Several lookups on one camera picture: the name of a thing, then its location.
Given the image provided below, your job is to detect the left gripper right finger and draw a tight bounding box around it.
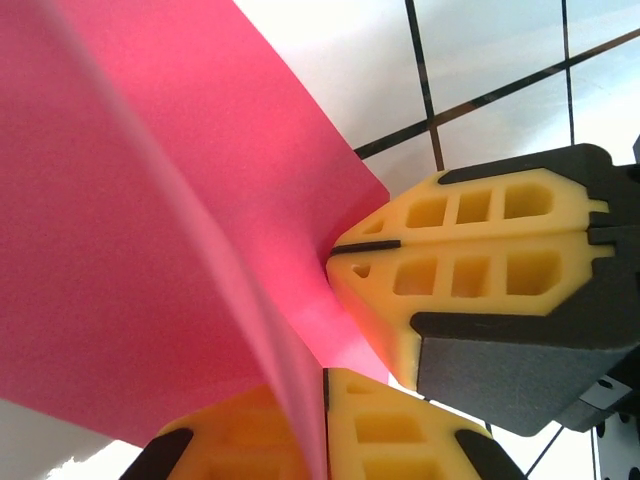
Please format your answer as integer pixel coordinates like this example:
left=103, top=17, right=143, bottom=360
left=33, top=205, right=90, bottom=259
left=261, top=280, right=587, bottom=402
left=323, top=368, right=526, bottom=480

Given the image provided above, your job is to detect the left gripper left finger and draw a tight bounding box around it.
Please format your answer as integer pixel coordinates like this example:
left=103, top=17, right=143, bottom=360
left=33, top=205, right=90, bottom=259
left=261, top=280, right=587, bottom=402
left=119, top=382, right=315, bottom=480

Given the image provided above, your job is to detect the pink paper sheet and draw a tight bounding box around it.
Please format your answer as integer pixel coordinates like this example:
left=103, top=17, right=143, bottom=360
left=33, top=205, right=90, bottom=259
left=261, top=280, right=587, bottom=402
left=0, top=0, right=392, bottom=480

